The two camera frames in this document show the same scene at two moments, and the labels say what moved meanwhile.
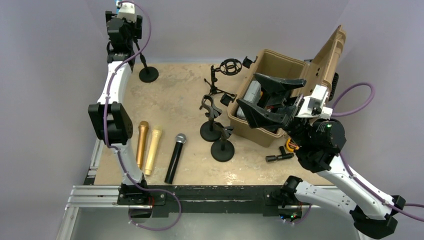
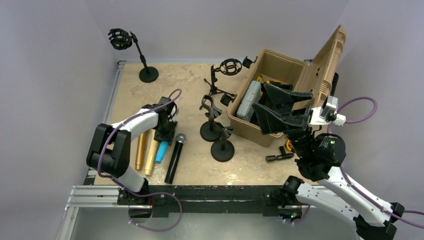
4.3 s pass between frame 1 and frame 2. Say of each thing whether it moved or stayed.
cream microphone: stayed
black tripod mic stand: stayed
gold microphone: stayed
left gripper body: moved
